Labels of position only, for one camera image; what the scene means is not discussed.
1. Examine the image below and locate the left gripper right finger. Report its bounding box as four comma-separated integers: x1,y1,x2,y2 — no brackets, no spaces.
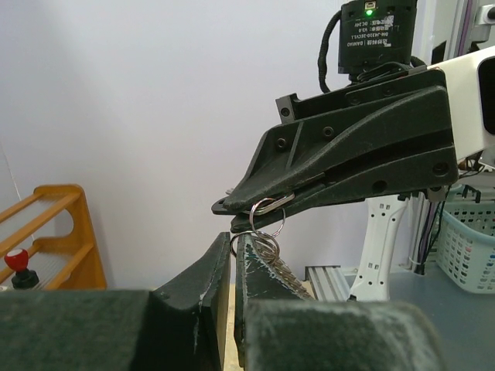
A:
234,235,445,370

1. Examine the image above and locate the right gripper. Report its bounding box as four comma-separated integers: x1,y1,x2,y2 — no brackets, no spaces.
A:
212,68,458,228

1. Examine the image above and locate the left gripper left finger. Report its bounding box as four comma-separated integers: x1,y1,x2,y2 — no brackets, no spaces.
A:
1,232,230,370

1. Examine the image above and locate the red grey key holder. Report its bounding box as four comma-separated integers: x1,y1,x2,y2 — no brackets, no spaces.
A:
230,207,314,300

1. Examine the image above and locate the silver key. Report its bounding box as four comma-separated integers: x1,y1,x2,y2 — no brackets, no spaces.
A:
251,193,295,216

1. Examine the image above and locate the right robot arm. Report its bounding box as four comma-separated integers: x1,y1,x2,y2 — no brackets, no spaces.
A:
212,1,494,301

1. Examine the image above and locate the white plastic basket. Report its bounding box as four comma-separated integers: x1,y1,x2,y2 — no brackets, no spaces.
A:
435,185,494,294

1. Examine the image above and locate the wooden shelf rack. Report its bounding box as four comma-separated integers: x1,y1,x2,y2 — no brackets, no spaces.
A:
1,184,108,291

